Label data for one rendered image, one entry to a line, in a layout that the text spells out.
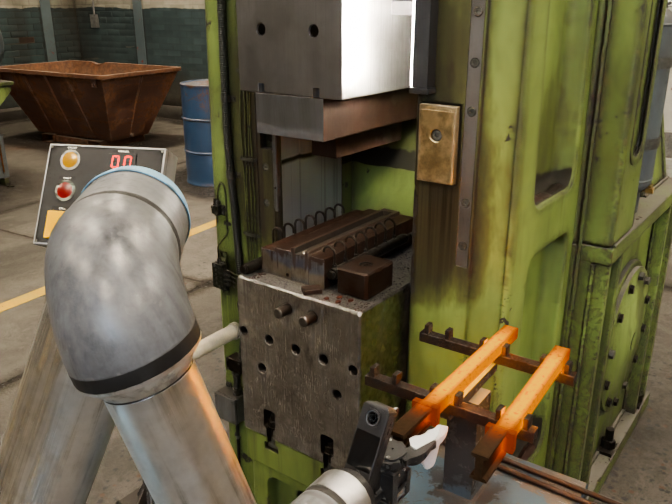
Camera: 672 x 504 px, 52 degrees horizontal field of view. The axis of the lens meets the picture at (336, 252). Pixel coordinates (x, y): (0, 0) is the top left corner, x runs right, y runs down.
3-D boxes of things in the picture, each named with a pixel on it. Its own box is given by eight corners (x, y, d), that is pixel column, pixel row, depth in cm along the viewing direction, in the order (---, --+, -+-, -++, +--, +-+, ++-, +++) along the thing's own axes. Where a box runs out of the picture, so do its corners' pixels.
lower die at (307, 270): (324, 289, 165) (324, 256, 162) (262, 271, 176) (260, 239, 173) (413, 242, 197) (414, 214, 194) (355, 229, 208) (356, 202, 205)
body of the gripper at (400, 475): (371, 470, 109) (326, 514, 100) (372, 424, 106) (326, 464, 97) (413, 489, 105) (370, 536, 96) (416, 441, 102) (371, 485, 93)
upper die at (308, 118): (323, 142, 153) (323, 98, 150) (256, 132, 164) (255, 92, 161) (418, 117, 185) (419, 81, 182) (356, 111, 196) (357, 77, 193)
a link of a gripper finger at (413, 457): (421, 439, 107) (377, 458, 102) (422, 429, 106) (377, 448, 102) (442, 454, 103) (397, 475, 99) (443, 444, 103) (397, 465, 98)
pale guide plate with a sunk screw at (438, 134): (451, 186, 151) (456, 107, 145) (415, 180, 156) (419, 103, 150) (456, 184, 152) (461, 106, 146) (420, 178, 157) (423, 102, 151)
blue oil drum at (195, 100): (222, 190, 604) (216, 87, 574) (172, 182, 632) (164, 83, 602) (262, 176, 651) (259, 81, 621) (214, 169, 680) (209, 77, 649)
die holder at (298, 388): (358, 480, 168) (360, 313, 153) (243, 426, 189) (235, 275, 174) (462, 383, 210) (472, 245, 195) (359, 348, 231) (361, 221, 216)
